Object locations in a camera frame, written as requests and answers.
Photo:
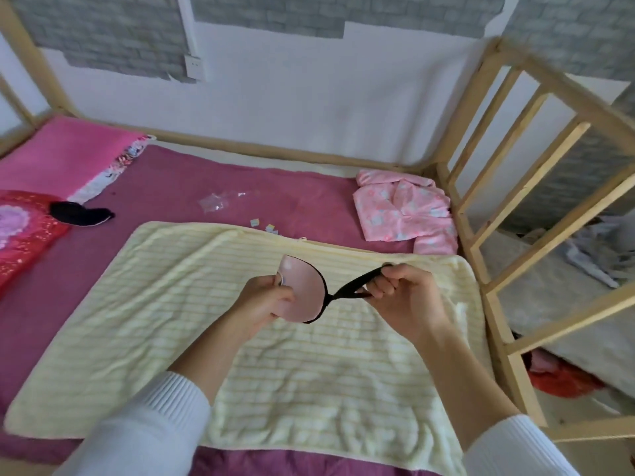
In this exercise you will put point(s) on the pink black-trimmed bra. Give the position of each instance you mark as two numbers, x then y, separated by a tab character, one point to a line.
307	289

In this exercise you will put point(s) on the person's right forearm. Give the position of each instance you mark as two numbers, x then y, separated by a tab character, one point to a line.
478	401

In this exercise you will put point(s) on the person's left thumb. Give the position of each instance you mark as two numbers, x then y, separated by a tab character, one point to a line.
283	294

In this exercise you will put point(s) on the red floral quilt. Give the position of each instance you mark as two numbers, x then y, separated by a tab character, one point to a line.
25	232

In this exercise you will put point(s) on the bright pink blanket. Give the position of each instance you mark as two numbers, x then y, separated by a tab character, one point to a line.
59	156

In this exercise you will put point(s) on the person's right hand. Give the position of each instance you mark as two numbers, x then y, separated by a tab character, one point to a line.
411	304

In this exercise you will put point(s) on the clear plastic wrapper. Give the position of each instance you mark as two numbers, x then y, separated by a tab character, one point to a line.
218	200

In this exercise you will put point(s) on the grey crumpled clothing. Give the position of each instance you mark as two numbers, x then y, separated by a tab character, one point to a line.
603	252

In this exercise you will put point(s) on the pink floral pajama garment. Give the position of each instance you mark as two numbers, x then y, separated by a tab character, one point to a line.
407	213

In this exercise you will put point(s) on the person's right thumb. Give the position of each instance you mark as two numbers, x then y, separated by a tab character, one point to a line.
397	270

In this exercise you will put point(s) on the person's left forearm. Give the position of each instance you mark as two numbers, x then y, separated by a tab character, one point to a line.
163	406

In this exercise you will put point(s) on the red cloth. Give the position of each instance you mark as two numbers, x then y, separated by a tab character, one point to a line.
563	376

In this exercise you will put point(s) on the magenta bed sheet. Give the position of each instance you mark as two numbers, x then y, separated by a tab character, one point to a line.
208	203

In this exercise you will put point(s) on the pale yellow striped towel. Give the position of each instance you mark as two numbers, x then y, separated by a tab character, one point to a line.
278	351

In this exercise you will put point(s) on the person's left hand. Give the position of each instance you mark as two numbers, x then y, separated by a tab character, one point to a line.
260	304

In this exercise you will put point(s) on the wooden bed frame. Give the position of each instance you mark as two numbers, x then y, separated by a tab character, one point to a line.
516	203

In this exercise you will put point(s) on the black cloth item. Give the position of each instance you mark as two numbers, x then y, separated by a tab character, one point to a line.
79	215

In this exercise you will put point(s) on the white wall socket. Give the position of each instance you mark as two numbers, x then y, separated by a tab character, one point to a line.
195	69

